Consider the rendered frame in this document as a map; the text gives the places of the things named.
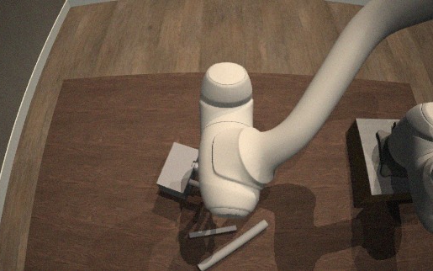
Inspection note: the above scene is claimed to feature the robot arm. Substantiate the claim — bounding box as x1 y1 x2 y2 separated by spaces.
198 0 433 233

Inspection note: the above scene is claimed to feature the long grey metal bar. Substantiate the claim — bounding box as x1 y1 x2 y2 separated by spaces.
197 220 269 271

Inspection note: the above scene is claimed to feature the grey rectangular bar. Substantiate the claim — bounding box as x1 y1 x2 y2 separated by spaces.
189 225 237 238

